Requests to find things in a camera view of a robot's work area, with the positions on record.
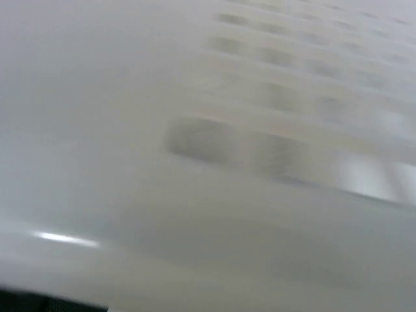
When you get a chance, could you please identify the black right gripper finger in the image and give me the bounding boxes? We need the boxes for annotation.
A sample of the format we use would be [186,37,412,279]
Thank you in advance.
[1,290,109,312]

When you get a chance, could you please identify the white perforated plastic basket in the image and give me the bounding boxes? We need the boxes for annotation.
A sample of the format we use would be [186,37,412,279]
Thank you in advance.
[1,1,415,311]

